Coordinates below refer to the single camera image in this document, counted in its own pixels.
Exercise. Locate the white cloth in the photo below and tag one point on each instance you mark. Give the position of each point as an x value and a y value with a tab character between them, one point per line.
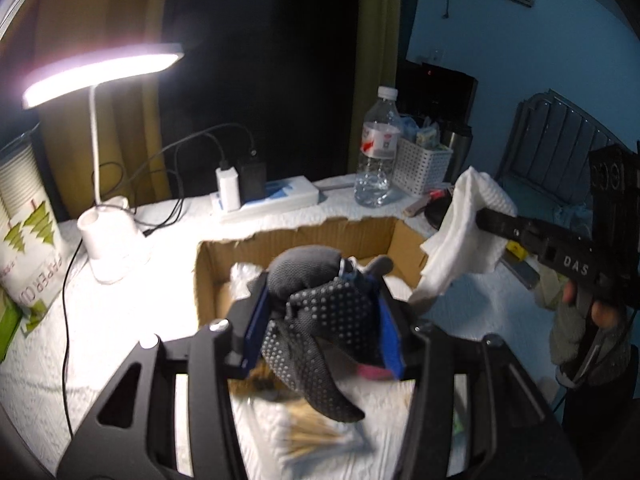
472	230

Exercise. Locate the blue white carton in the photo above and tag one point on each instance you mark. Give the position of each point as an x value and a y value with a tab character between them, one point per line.
287	187

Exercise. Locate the black appliance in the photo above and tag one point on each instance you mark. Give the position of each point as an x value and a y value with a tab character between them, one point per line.
435	95

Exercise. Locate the black power adapter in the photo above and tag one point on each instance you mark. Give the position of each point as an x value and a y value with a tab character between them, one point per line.
251	177

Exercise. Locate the person's right hand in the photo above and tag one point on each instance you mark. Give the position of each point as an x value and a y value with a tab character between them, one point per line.
602	312

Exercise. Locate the yellow grey tool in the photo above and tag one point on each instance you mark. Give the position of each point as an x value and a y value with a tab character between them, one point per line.
522	262

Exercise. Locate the white textured table cover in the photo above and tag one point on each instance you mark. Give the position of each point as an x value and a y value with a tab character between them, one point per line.
100	350

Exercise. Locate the person's right forearm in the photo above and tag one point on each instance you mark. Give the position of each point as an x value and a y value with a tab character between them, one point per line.
570	332

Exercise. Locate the green tree print package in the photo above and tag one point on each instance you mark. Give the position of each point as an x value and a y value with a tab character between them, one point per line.
27	240

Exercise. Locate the grey dotted work glove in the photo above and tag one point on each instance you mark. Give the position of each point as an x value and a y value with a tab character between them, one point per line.
330	320

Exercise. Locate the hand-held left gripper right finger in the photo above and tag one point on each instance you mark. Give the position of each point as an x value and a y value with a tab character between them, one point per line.
391	342

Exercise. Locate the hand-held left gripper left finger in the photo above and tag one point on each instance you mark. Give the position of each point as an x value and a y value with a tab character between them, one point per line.
254	327

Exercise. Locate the stainless steel cup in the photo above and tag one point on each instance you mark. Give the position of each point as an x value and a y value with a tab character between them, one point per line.
457	152

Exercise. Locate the bundle of wooden sticks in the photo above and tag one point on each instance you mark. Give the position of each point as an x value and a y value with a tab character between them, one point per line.
320	432

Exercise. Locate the white charger plug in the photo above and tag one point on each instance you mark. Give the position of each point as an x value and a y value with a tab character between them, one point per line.
228	187

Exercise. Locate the white desk lamp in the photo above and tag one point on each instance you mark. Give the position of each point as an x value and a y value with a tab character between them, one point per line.
107	240

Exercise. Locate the clear plastic water bottle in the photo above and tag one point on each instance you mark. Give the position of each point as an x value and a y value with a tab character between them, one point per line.
376	160

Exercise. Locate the white power strip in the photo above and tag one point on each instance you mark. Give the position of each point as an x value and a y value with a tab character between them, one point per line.
280	201

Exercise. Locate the cardboard box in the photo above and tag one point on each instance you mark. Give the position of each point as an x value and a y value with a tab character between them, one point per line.
300	240

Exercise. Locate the white perforated plastic basket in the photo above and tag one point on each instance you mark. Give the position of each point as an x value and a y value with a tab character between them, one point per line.
420	165

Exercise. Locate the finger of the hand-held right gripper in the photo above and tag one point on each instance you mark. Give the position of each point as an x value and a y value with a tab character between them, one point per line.
515	232

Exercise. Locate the dark slatted chair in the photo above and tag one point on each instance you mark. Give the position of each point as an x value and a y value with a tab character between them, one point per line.
555	150

